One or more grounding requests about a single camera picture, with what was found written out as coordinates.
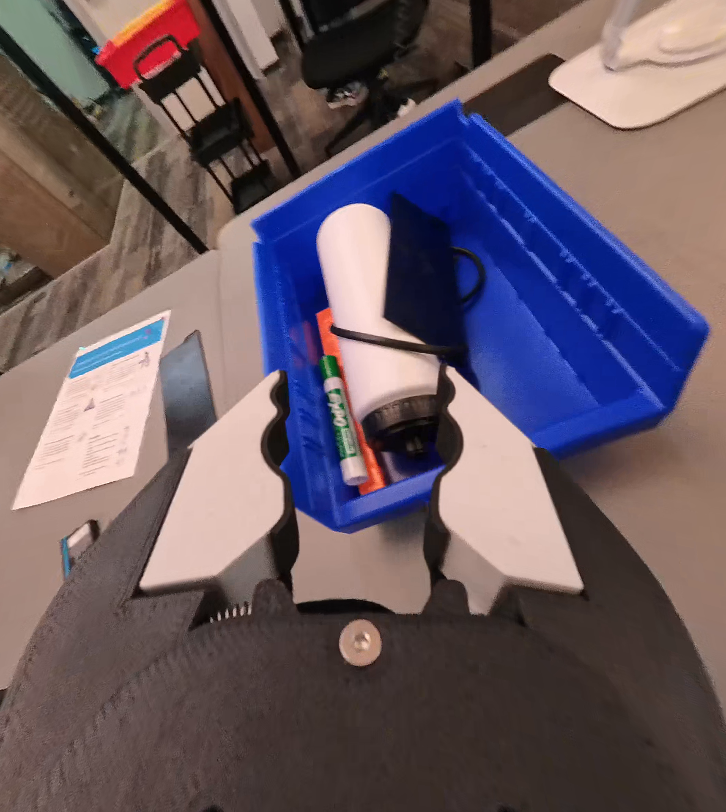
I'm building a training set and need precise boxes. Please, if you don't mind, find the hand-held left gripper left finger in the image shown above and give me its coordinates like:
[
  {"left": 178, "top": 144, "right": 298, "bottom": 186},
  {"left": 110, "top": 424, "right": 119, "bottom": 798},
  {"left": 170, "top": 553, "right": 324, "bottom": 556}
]
[{"left": 139, "top": 371, "right": 298, "bottom": 600}]

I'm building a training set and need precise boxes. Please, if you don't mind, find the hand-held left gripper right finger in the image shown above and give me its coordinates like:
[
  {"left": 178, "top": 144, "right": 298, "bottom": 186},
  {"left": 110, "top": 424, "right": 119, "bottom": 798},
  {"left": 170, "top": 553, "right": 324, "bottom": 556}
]
[{"left": 427, "top": 368, "right": 586, "bottom": 616}]

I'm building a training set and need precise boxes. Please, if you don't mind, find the black velcro strap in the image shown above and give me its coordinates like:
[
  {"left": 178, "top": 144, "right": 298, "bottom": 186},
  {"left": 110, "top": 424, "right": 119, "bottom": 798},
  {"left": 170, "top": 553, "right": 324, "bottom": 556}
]
[{"left": 329, "top": 245, "right": 487, "bottom": 360}]

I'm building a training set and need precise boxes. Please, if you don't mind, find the blue plastic bin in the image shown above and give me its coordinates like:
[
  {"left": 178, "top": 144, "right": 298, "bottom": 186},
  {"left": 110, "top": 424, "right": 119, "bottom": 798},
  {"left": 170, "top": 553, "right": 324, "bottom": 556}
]
[{"left": 252, "top": 99, "right": 709, "bottom": 531}]

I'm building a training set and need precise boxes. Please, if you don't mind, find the white roll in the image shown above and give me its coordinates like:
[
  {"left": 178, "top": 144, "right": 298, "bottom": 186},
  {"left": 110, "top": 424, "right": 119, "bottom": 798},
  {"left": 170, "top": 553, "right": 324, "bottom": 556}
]
[{"left": 316, "top": 203, "right": 450, "bottom": 460}]

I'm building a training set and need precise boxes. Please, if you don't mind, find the small dark device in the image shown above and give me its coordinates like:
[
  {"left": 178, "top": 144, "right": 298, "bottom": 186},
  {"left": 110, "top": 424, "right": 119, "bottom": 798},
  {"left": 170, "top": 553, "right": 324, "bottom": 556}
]
[{"left": 59, "top": 521, "right": 100, "bottom": 581}]

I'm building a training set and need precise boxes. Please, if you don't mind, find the green dry-erase marker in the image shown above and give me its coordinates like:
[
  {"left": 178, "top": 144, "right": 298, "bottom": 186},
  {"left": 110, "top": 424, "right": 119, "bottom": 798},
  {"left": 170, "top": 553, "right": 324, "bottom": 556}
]
[{"left": 316, "top": 353, "right": 370, "bottom": 486}]

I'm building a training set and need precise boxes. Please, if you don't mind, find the printed paper sheet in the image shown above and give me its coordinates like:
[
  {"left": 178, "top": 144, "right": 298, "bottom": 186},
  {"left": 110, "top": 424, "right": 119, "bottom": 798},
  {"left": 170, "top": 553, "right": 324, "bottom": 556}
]
[{"left": 13, "top": 310, "right": 171, "bottom": 511}]

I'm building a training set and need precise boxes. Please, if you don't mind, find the black fabric piece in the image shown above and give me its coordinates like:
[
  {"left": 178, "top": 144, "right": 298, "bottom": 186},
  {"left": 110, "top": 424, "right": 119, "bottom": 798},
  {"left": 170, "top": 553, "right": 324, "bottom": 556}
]
[{"left": 385, "top": 193, "right": 459, "bottom": 341}]

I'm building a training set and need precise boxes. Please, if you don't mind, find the light wooden cabinet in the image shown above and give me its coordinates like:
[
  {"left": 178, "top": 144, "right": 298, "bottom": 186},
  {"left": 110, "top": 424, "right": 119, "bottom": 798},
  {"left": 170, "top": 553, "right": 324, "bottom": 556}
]
[{"left": 0, "top": 54, "right": 123, "bottom": 277}]

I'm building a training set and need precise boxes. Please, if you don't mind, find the black utility cart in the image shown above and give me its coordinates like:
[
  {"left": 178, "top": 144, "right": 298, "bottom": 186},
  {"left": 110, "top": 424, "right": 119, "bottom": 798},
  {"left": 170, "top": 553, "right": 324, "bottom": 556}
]
[{"left": 132, "top": 36, "right": 277, "bottom": 214}]

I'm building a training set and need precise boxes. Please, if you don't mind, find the white board stand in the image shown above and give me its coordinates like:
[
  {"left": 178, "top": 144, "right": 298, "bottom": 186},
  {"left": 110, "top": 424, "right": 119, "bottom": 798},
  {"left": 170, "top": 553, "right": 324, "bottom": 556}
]
[{"left": 548, "top": 0, "right": 726, "bottom": 130}]

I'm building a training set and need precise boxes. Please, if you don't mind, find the long red bin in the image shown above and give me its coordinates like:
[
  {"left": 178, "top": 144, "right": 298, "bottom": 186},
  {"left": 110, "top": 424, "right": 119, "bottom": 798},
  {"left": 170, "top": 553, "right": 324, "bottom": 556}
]
[{"left": 94, "top": 0, "right": 201, "bottom": 90}]

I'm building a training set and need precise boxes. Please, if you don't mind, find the black mesh office chair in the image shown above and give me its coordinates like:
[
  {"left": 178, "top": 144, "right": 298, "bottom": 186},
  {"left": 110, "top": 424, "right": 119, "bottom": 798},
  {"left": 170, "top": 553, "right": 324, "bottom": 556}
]
[{"left": 297, "top": 0, "right": 437, "bottom": 121}]

